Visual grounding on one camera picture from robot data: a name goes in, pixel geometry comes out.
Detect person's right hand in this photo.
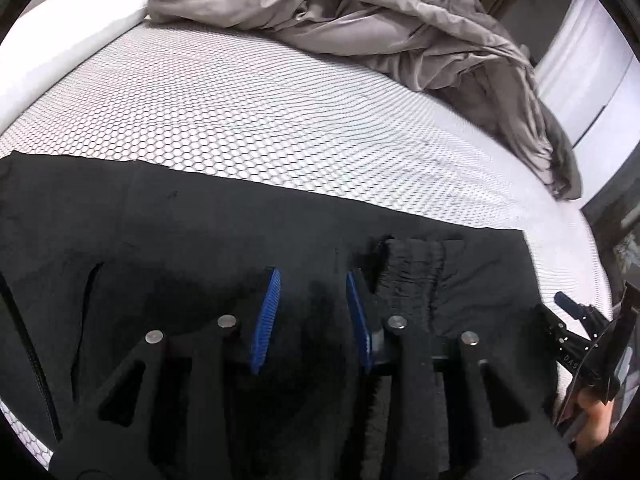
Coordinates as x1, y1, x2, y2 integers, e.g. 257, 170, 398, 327
560, 389, 615, 457

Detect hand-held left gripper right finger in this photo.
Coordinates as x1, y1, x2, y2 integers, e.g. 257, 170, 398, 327
346, 269, 581, 480

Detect grey duvet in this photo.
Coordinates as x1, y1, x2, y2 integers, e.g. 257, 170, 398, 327
147, 0, 583, 201

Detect white honeycomb mattress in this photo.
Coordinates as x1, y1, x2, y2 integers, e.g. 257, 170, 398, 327
0, 0, 613, 471

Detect black pants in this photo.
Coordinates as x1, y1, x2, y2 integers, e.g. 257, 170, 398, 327
0, 150, 581, 480

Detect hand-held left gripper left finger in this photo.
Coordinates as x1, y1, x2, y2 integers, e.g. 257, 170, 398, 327
47, 266, 283, 480

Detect white curtain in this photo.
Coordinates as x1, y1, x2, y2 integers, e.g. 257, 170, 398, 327
535, 0, 640, 146

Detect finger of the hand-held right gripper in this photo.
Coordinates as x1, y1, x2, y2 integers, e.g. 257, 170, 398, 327
554, 291, 608, 332
536, 304, 593, 376

